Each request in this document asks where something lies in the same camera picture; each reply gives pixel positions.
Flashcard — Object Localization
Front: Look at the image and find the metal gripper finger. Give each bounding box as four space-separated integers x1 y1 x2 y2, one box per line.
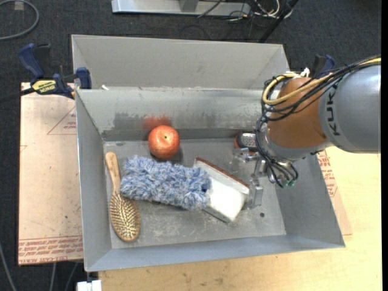
231 147 259 164
244 176 265 210

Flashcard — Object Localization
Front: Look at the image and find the red and silver object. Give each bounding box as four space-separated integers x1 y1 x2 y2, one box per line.
233 132 259 150

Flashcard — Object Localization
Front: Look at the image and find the white block with red-brown edge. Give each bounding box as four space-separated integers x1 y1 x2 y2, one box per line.
193 158 251 224

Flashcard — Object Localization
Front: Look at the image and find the red apple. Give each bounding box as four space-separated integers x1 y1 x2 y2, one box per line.
147 125 181 160

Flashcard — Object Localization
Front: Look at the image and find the blue and white fluffy duster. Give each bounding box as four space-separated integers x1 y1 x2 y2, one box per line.
119 155 213 212

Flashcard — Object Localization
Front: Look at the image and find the grey metal bin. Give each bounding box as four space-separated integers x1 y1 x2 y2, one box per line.
71 34 346 272

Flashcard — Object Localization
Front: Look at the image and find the wooden hairbrush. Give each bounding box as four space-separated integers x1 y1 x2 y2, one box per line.
104 151 142 243

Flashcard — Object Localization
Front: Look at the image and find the brown cardboard board, red print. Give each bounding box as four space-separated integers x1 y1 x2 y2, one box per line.
18 82 354 266

